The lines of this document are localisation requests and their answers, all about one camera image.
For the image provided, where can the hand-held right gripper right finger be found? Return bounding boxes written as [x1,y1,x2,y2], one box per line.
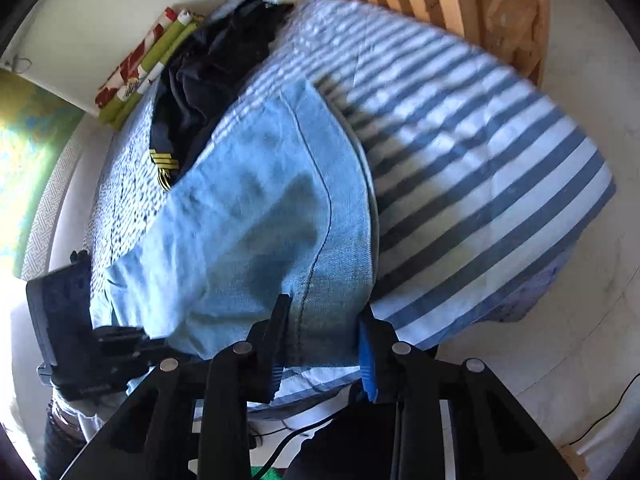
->
[357,305,576,480]

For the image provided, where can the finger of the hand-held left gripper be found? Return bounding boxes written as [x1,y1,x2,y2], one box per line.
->
[100,342,168,363]
[95,327,151,344]

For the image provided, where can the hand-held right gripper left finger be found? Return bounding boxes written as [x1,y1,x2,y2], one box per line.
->
[62,294,293,480]

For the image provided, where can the light blue jeans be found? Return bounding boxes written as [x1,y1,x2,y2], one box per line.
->
[90,80,381,396]

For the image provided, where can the person's body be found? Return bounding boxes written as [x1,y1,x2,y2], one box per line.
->
[35,390,108,480]

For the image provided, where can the white power strip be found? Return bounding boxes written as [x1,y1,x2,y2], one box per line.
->
[559,441,592,477]

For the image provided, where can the blue white striped bed quilt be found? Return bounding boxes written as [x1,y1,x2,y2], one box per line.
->
[82,0,617,411]

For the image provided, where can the red floral folded blanket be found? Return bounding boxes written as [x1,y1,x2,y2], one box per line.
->
[95,7,177,109]

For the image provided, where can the black garment with yellow stripes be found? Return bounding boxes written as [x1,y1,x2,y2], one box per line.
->
[149,0,296,191]

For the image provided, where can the black floor cable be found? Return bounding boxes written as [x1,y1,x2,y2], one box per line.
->
[260,411,353,480]

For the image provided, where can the landscape wall poster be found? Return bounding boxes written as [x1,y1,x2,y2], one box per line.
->
[0,67,88,281]

